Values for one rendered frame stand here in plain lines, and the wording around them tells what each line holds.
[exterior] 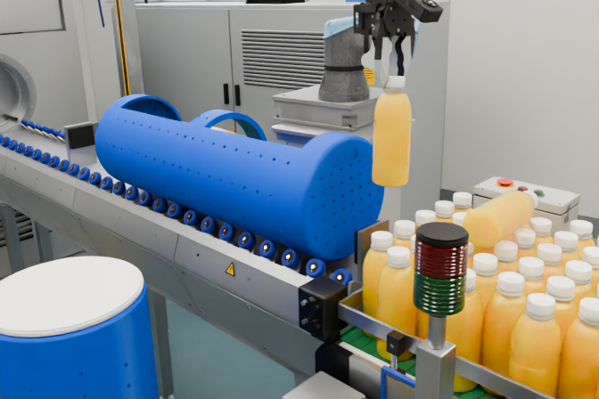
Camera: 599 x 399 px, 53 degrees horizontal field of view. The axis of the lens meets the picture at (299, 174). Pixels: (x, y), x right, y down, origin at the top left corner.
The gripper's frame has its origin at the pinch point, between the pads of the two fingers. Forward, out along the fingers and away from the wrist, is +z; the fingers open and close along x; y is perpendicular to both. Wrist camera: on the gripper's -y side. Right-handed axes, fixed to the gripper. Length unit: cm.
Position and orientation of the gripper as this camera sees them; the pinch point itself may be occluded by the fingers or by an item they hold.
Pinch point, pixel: (394, 80)
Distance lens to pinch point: 113.3
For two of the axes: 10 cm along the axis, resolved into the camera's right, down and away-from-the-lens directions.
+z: 0.2, 9.7, 2.3
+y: -6.3, -1.7, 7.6
